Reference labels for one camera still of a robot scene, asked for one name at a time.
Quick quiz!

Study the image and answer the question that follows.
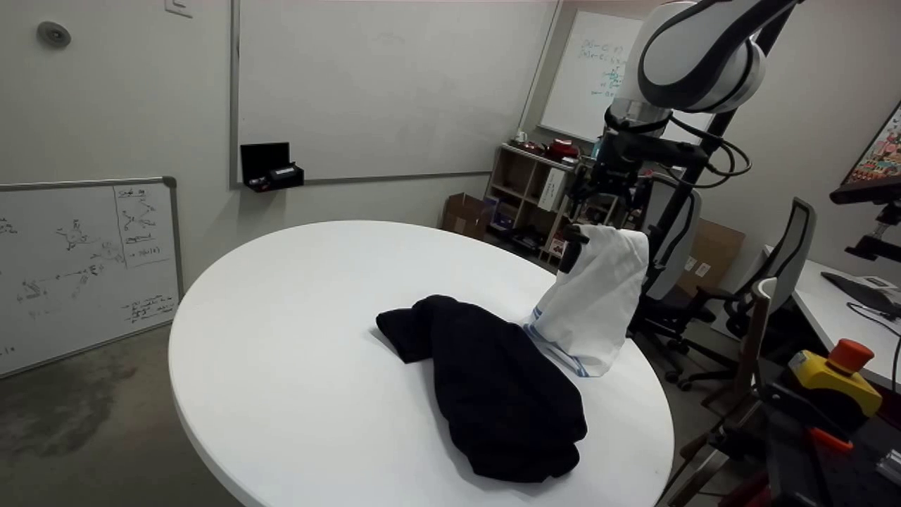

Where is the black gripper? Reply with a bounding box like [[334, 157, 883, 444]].
[[575, 130, 662, 233]]

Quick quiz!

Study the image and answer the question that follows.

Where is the white and blue towel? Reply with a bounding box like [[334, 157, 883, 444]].
[[524, 222, 652, 381]]

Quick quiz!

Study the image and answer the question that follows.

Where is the black stand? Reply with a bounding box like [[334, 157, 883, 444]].
[[559, 222, 590, 275]]

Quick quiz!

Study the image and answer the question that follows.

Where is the red item on shelf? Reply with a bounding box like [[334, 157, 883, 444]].
[[547, 135, 582, 164]]

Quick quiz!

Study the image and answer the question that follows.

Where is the grey mesh office chair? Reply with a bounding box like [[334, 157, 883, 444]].
[[638, 174, 703, 306]]

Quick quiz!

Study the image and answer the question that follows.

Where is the wooden shelf unit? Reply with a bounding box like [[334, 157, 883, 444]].
[[485, 139, 658, 271]]

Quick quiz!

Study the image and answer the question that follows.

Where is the whiteboard with green writing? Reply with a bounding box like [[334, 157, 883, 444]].
[[537, 8, 756, 174]]

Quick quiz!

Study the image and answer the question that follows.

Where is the brown cardboard box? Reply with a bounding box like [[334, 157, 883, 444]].
[[440, 191, 495, 242]]

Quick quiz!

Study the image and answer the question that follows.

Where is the black office chair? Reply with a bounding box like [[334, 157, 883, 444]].
[[656, 195, 820, 392]]

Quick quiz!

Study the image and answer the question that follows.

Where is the grey upright pole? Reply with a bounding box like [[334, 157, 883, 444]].
[[742, 275, 782, 405]]

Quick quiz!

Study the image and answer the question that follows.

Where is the black cloth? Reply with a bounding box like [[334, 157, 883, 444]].
[[375, 292, 590, 485]]

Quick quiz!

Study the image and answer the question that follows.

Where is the white desk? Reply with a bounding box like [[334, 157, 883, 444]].
[[790, 258, 901, 388]]

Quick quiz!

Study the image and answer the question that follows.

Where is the black keyboard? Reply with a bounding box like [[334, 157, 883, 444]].
[[820, 268, 901, 322]]

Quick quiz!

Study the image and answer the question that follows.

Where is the computer monitor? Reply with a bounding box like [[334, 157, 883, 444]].
[[827, 98, 901, 208]]

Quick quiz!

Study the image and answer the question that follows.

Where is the yellow emergency stop button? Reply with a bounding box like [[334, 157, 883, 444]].
[[786, 336, 883, 419]]

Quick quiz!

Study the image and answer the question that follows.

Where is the black and red tripod equipment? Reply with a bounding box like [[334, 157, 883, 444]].
[[656, 375, 901, 507]]

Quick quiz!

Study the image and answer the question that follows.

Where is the black eraser holder box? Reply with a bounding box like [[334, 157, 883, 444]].
[[236, 139, 306, 195]]

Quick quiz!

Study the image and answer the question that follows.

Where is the small framed whiteboard with notes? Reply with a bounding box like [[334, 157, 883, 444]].
[[0, 174, 186, 377]]

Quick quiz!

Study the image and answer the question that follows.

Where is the large wall whiteboard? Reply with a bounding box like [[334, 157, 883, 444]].
[[227, 0, 565, 191]]

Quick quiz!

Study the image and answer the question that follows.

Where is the round grey wall device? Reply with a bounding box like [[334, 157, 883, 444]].
[[33, 19, 74, 51]]

